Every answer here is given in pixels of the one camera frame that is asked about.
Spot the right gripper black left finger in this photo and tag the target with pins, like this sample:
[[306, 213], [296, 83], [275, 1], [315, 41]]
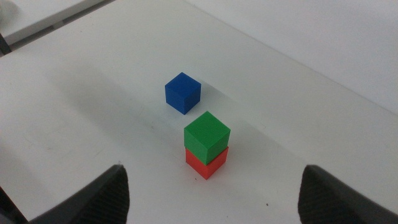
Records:
[[102, 199]]

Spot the green cube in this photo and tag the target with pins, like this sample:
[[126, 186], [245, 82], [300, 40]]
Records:
[[206, 137]]

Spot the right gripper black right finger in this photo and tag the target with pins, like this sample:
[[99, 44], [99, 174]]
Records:
[[329, 199]]

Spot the blue cube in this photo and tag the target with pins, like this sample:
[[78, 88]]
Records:
[[183, 93]]

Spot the red cube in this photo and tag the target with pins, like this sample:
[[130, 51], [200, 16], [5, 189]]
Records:
[[206, 169]]

